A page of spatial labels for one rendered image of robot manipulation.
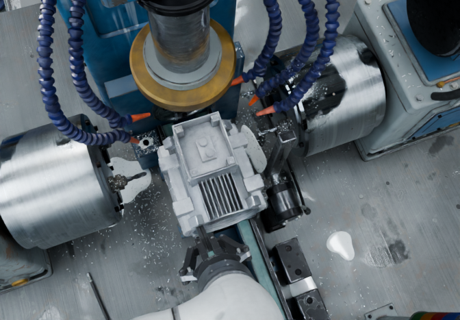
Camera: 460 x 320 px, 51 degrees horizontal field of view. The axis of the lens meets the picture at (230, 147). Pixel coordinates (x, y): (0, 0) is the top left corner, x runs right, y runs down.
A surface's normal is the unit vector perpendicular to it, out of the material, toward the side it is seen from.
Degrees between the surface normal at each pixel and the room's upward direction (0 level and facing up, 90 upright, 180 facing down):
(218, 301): 59
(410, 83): 0
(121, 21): 90
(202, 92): 0
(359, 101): 39
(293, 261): 0
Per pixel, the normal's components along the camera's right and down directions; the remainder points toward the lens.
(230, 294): -0.33, -0.92
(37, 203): 0.22, 0.20
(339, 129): 0.32, 0.64
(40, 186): 0.14, -0.04
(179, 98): 0.04, -0.32
